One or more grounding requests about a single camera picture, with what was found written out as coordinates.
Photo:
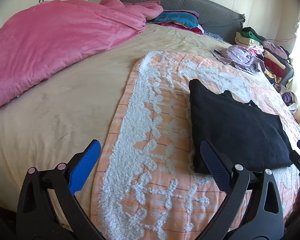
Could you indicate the beige bed sheet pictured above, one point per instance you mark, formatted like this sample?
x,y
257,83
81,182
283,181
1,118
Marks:
x,y
65,110

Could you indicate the magenta cloth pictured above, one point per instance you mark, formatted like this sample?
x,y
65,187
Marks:
x,y
190,28

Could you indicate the black sweater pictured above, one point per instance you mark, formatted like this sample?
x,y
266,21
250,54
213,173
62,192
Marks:
x,y
235,130

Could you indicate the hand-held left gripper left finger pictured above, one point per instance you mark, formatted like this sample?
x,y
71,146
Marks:
x,y
86,165

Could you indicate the striped pillow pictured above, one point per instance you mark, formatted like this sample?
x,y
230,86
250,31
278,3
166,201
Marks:
x,y
177,18

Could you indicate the grey padded headboard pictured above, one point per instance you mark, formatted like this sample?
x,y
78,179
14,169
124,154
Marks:
x,y
210,12

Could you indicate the blue patterned pillow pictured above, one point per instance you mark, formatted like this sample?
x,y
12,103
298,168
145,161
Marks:
x,y
213,35

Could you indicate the lavender garment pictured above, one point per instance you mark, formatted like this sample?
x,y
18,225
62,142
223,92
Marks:
x,y
237,57

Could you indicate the pile of folded clothes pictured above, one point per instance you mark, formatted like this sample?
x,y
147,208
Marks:
x,y
272,60

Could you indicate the orange white tufted blanket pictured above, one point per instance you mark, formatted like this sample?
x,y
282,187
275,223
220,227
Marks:
x,y
150,130

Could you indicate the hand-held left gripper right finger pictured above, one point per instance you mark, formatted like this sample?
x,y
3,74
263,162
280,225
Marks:
x,y
215,167

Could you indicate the pink duvet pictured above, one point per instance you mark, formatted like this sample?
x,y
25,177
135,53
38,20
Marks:
x,y
52,42

